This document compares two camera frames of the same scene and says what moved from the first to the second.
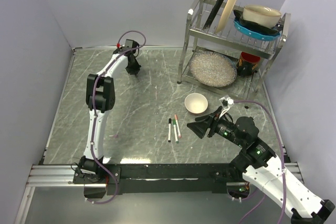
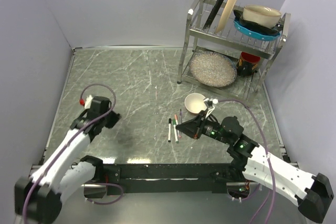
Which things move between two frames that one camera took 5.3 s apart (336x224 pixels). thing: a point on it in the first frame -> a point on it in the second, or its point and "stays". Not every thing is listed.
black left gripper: [136, 69] -> [115, 117]
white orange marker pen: [178, 127] stays
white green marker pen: [177, 140] stays
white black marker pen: [169, 130] stays
